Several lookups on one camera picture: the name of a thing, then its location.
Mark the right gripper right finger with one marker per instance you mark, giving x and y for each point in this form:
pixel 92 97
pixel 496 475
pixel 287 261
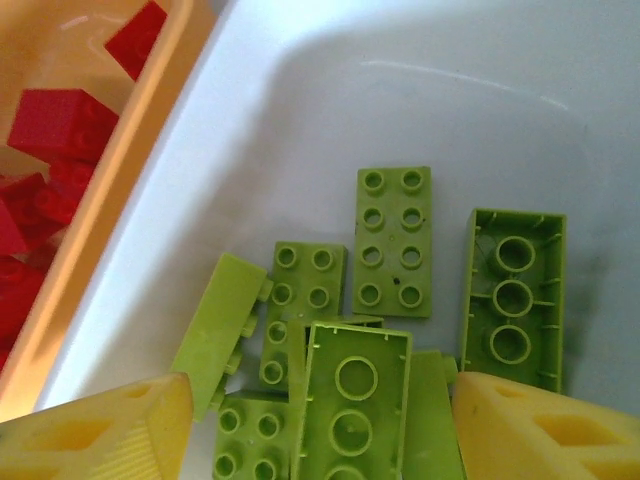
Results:
pixel 550 440

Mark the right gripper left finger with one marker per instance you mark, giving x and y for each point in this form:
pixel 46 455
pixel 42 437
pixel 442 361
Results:
pixel 75 440

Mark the long lime green lego brick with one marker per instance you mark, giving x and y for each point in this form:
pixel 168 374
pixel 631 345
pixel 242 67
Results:
pixel 515 300
pixel 392 240
pixel 305 280
pixel 355 400
pixel 430 425
pixel 215 330

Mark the red lego brick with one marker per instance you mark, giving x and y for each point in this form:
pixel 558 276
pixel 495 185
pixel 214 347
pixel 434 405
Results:
pixel 75 180
pixel 135 42
pixel 60 125
pixel 15 295
pixel 25 215

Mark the small lime green lego brick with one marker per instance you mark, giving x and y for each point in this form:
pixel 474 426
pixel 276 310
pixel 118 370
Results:
pixel 247 440

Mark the orange plastic container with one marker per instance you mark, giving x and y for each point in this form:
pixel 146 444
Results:
pixel 150 125

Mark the white plastic container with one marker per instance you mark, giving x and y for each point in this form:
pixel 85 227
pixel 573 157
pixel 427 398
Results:
pixel 400 100

